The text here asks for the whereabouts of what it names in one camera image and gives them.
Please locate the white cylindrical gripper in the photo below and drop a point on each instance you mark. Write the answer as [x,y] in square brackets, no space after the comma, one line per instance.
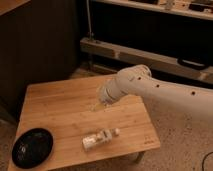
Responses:
[108,94]

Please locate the clear bottle with white cap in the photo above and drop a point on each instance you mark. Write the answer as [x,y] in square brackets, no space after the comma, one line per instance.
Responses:
[101,137]

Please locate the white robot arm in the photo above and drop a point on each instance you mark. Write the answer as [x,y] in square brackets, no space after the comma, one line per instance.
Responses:
[137,80]

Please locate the black ceramic bowl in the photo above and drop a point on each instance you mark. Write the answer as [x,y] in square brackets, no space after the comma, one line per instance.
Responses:
[32,148]

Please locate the long grey metal beam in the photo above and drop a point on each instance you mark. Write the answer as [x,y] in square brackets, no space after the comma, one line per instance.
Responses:
[154,61]

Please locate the dark wooden cabinet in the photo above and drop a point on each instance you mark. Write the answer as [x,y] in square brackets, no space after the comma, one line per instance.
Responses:
[38,43]

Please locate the thin metal pole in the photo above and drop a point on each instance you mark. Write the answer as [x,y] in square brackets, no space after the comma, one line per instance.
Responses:
[89,19]

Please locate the wooden shelf with items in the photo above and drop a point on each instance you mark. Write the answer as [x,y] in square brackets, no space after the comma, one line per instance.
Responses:
[167,8]

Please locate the black handle on beam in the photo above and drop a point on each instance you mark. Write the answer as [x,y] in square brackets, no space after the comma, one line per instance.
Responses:
[192,65]

